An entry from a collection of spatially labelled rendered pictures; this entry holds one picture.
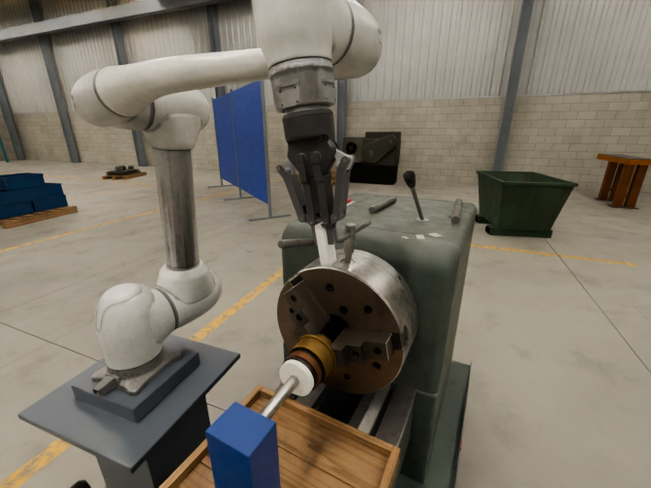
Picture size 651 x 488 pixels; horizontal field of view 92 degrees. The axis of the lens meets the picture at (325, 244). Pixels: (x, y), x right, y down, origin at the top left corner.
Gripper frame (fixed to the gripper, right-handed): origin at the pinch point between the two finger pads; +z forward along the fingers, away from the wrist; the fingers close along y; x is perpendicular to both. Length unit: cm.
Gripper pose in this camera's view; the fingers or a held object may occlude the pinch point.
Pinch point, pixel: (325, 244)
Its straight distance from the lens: 51.2
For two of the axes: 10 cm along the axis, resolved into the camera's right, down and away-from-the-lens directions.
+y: 8.7, 0.2, -4.9
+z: 1.3, 9.5, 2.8
